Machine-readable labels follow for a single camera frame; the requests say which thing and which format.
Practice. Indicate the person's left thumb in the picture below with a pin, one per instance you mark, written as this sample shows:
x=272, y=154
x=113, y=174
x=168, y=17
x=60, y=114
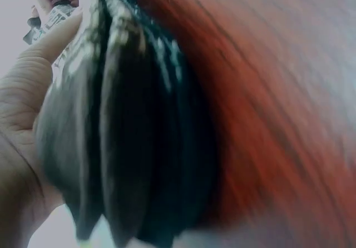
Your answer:
x=47, y=45

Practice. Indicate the person's left hand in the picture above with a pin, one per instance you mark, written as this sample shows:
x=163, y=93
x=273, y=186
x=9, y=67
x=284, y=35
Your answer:
x=19, y=98

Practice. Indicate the bundle of dark foil pouches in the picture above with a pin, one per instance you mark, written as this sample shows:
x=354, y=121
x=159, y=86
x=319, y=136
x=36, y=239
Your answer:
x=133, y=136

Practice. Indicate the white black printed packet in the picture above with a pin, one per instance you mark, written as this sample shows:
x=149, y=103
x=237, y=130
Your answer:
x=53, y=20

